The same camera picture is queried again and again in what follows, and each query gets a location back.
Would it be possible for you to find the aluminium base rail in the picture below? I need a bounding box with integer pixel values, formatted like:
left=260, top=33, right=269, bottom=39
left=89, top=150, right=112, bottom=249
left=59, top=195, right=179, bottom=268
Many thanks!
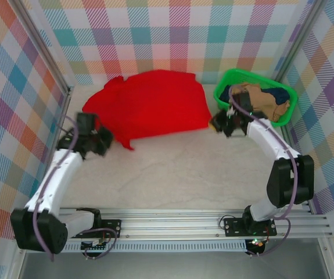
left=12, top=206, right=334, bottom=242

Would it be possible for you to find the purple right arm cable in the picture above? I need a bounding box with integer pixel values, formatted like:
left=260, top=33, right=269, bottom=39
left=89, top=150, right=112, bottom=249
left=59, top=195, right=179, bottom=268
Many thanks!
left=228, top=85, right=299, bottom=258

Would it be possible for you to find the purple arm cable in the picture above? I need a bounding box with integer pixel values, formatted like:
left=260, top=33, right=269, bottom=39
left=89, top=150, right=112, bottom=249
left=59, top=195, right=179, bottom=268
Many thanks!
left=33, top=115, right=80, bottom=262
left=228, top=85, right=299, bottom=258

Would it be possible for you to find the perforated white cable tray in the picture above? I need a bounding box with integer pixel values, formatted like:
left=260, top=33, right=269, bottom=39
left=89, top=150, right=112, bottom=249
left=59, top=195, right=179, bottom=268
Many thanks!
left=27, top=243, right=247, bottom=253

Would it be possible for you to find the small circuit board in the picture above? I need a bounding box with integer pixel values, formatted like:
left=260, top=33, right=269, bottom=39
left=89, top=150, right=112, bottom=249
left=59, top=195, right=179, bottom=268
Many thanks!
left=80, top=238, right=111, bottom=252
left=246, top=238, right=268, bottom=251

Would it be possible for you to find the grey metal shelf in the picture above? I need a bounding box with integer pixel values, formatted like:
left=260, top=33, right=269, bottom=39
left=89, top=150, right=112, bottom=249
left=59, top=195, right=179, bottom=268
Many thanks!
left=18, top=250, right=330, bottom=279

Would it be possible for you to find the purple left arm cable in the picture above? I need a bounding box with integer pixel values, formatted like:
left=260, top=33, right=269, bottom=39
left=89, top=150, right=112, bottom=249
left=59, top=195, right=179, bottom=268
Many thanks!
left=33, top=115, right=80, bottom=262

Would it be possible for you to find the green plastic basket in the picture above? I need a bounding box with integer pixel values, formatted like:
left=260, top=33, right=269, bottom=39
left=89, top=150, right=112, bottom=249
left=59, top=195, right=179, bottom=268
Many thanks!
left=213, top=68, right=298, bottom=128

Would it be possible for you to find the red t-shirt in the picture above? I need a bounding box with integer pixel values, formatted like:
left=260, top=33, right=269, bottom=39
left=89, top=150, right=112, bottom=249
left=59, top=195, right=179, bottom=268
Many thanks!
left=81, top=69, right=213, bottom=151

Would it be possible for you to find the navy t-shirt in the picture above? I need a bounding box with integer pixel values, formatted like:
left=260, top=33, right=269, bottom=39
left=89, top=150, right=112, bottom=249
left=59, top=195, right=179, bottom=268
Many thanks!
left=219, top=84, right=290, bottom=105

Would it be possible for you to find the aluminium frame post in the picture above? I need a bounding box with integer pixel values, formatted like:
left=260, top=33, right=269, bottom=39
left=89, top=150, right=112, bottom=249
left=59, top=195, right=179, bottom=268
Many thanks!
left=274, top=0, right=326, bottom=85
left=15, top=0, right=74, bottom=96

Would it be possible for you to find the tan t-shirt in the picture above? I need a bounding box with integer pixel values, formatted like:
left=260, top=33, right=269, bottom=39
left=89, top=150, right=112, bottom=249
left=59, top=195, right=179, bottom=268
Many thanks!
left=230, top=83, right=291, bottom=123

